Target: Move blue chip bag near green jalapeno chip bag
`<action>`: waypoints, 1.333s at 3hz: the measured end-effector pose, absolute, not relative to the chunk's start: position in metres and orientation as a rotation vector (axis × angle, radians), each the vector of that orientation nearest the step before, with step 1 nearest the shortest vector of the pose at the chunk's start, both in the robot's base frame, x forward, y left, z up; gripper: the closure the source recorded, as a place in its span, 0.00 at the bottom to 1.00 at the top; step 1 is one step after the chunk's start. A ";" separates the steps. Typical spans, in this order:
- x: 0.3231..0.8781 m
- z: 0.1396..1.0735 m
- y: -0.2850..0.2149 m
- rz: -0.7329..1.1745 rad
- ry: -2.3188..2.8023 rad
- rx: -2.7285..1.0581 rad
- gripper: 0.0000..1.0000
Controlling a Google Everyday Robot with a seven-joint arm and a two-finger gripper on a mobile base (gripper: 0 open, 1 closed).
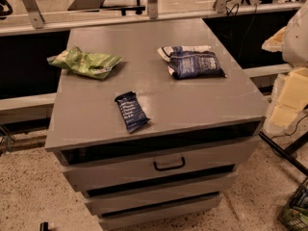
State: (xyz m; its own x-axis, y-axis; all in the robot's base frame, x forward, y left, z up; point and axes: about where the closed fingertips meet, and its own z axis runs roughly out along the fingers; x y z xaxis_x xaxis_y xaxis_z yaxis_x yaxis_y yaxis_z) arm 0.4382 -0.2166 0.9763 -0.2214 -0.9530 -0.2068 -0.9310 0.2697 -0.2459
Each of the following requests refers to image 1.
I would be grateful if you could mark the blue chip bag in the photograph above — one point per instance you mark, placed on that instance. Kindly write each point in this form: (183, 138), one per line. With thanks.
(186, 62)

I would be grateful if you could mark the metal railing frame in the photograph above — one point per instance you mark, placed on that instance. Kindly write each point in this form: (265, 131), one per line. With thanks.
(45, 16)

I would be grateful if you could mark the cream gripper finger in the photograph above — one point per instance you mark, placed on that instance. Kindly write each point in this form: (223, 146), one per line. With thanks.
(292, 99)
(275, 42)

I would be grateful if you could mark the grey drawer cabinet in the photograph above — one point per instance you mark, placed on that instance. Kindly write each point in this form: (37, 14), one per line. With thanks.
(212, 122)

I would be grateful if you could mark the dark blue snack bar wrapper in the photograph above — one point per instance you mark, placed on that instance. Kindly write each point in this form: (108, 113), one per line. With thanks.
(131, 111)

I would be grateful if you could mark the black drawer handle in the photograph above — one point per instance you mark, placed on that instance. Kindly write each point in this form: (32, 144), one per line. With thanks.
(169, 166)

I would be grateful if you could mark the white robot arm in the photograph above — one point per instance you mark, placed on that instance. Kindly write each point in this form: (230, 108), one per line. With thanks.
(292, 41)

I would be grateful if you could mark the green jalapeno chip bag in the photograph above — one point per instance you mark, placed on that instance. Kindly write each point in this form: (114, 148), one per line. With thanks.
(93, 65)

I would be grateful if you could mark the wire basket with items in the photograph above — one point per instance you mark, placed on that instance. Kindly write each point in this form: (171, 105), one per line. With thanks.
(294, 215)

